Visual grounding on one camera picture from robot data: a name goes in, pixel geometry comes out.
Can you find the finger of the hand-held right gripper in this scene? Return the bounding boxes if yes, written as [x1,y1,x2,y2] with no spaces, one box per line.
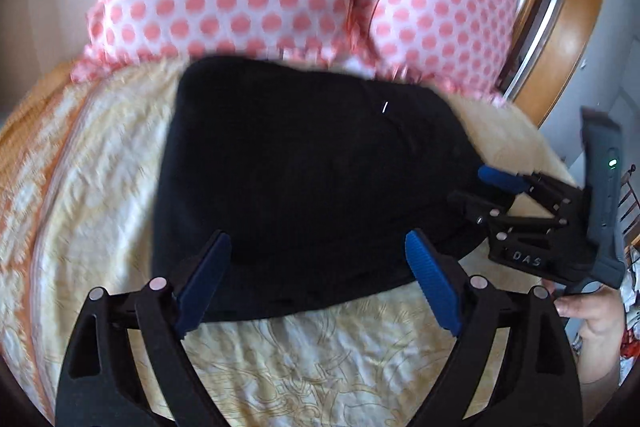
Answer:
[447,189,565,234]
[476,164,584,219]

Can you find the person's right forearm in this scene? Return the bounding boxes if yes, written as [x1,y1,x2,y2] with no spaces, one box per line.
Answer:
[574,341,627,410]

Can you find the person's right hand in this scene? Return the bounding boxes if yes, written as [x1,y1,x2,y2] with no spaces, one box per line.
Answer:
[552,286,627,349]

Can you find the yellow patterned bedspread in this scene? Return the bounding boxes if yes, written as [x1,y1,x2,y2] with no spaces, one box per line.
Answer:
[0,56,583,427]

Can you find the black pants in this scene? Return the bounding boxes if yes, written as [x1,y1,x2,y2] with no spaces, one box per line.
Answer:
[150,56,517,324]

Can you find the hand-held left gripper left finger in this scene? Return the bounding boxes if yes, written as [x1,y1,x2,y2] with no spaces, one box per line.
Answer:
[56,229,232,427]

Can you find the wooden door frame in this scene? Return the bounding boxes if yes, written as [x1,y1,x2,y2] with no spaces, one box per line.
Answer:
[502,0,612,128]

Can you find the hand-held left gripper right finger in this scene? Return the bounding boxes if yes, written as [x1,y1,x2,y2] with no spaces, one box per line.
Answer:
[405,229,584,427]

